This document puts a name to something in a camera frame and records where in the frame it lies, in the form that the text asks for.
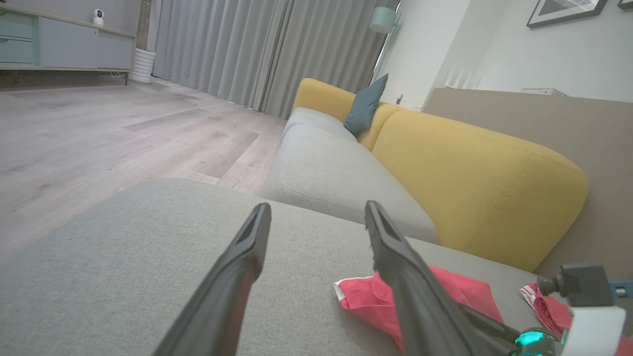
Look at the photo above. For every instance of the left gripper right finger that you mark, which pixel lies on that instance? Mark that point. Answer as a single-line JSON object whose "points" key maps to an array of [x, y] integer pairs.
{"points": [[425, 311]]}

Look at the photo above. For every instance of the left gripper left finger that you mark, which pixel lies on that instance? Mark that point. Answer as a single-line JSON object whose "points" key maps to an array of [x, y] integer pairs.
{"points": [[222, 296]]}

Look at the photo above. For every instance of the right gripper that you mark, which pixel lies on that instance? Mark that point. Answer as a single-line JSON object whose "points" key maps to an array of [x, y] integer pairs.
{"points": [[536, 343]]}

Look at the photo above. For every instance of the red and white sports jersey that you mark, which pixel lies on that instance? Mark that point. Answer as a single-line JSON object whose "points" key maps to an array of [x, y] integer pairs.
{"points": [[366, 299]]}

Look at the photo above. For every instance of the large grey sofa ottoman cushion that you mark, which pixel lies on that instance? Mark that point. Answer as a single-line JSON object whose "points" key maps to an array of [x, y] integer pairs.
{"points": [[123, 257]]}

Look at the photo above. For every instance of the yellow sofa backrest cushion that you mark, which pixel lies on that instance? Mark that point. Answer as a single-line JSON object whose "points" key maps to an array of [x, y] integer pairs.
{"points": [[321, 96], [474, 193]]}

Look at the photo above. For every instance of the grey sofa seat cushion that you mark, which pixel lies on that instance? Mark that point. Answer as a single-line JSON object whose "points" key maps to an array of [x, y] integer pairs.
{"points": [[336, 183], [311, 121]]}

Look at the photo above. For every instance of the teal throw pillow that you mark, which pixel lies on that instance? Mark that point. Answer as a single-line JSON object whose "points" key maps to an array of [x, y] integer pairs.
{"points": [[366, 106]]}

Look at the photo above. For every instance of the white slatted rack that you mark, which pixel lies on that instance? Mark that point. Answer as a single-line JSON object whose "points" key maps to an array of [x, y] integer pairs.
{"points": [[462, 79]]}

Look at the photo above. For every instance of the flat white box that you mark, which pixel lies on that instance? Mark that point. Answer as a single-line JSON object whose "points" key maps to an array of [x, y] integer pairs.
{"points": [[543, 92]]}

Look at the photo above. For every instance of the white ribbed plant pot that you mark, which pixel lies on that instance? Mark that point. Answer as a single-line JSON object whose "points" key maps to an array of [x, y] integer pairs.
{"points": [[142, 66]]}

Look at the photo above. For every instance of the grey pleated curtain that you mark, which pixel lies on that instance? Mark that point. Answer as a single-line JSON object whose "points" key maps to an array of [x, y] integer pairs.
{"points": [[272, 49]]}

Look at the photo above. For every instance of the floor lamp with teal shade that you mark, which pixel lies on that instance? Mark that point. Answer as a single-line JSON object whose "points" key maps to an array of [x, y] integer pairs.
{"points": [[383, 20]]}

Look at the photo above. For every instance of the grey and teal TV cabinet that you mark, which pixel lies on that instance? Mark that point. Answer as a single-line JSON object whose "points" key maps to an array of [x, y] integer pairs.
{"points": [[64, 47]]}

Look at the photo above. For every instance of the wall socket with plug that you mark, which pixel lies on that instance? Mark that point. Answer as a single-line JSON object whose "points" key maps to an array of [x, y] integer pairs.
{"points": [[399, 98]]}

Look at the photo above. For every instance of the small white security camera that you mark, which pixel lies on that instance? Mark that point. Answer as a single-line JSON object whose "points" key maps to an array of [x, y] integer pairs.
{"points": [[98, 17]]}

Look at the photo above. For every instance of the dark framed wall picture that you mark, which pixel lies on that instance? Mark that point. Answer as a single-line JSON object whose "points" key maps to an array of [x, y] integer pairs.
{"points": [[564, 11], [626, 3]]}

